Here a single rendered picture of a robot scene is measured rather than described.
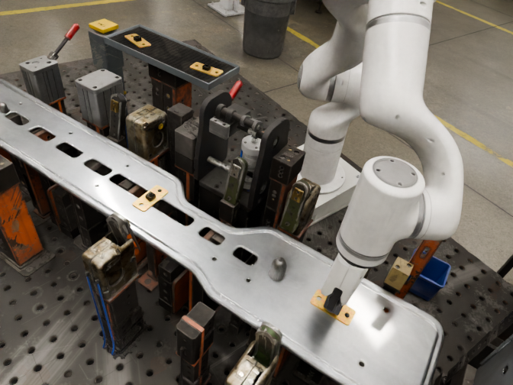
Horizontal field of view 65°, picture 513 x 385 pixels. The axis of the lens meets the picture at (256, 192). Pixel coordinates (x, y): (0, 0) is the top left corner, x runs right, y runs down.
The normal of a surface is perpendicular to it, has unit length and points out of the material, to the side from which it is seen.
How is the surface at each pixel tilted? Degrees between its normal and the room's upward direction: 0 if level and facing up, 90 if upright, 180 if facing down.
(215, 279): 0
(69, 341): 0
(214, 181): 0
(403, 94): 50
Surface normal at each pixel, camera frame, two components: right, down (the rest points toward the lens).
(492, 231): 0.12, -0.72
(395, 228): 0.14, 0.70
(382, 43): -0.61, -0.04
